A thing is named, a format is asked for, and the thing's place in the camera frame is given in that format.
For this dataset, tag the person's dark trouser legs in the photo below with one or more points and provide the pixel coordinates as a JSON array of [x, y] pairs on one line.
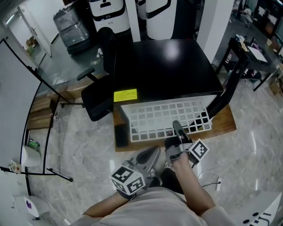
[[171, 179]]

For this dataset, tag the white device with purple mark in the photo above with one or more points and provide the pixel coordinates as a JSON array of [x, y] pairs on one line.
[[28, 205]]

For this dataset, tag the person's light shirt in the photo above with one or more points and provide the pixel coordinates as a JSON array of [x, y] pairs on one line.
[[154, 209]]

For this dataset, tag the whiteboard on black stand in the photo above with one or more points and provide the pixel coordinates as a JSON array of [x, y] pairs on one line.
[[15, 99]]

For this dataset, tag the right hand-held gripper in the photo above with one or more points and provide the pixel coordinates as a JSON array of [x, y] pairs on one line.
[[199, 151]]

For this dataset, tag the white cylindrical bin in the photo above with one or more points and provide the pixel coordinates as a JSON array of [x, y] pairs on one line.
[[31, 156]]

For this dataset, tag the black flat box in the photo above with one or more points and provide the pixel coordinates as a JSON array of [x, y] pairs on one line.
[[121, 135]]

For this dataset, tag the black office chair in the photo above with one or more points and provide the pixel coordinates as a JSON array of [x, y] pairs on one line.
[[97, 97]]

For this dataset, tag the white cup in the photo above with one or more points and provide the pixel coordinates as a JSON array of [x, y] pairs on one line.
[[239, 38]]

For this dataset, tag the green packet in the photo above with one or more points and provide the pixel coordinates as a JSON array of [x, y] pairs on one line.
[[35, 144]]

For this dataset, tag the white robot with face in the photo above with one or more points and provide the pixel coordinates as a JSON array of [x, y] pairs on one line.
[[258, 209]]

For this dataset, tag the wooden crates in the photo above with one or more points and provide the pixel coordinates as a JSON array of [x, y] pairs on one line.
[[42, 114]]

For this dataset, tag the white board on table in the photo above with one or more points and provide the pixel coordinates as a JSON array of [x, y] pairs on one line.
[[259, 55]]

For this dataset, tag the white robot with black trim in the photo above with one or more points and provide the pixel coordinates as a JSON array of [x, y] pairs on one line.
[[159, 17], [110, 15]]

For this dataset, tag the person's right forearm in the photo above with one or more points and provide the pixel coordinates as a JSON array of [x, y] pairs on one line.
[[190, 183]]

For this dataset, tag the white door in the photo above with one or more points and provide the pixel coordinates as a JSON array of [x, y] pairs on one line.
[[31, 33]]

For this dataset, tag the black side table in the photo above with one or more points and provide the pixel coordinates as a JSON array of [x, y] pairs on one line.
[[243, 66]]

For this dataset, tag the wooden platform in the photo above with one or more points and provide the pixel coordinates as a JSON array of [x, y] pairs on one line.
[[223, 123]]

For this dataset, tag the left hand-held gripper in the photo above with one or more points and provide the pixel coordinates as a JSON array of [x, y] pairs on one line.
[[128, 178]]

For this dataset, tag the black mini fridge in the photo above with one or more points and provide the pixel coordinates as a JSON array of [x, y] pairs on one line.
[[163, 70]]

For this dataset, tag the person's left forearm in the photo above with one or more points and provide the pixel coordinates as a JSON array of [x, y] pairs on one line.
[[108, 205]]

